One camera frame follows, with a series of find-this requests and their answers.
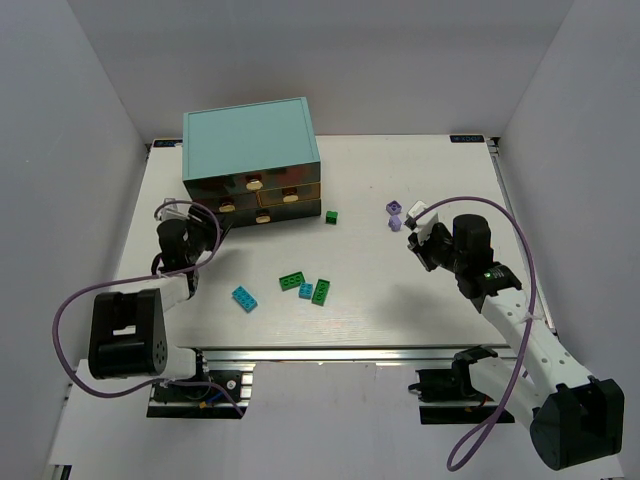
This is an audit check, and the purple lego brick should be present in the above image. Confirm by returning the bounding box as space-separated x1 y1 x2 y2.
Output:
385 200 402 215
388 215 402 232

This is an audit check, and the long cyan lego brick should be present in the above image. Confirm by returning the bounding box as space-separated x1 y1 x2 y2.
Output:
232 286 258 313

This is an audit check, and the green long lego brick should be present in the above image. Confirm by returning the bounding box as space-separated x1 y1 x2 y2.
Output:
278 271 306 291

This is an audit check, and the small cyan lego brick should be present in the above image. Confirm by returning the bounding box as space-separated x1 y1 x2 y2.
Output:
298 282 314 300

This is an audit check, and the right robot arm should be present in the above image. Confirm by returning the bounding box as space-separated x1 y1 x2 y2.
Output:
407 214 624 470

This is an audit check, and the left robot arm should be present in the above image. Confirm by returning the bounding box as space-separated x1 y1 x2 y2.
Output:
88 206 224 382

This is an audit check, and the teal drawer cabinet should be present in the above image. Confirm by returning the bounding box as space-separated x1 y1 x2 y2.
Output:
181 96 322 228

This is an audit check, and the small green lego cube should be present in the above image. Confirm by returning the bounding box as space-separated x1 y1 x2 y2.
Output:
325 211 338 225

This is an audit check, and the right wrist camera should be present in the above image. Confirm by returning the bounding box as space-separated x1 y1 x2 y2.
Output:
404 201 439 245

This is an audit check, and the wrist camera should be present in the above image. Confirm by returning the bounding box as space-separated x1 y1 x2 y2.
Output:
404 201 439 245
154 198 188 222

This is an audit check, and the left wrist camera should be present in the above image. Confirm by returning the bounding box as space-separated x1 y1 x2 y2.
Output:
154 198 188 222

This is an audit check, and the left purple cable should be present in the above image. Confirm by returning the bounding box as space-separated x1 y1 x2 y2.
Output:
52 200 246 419

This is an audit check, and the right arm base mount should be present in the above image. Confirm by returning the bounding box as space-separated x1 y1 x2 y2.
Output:
408 346 498 425

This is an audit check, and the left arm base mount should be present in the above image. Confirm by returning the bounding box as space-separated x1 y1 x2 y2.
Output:
146 362 254 420

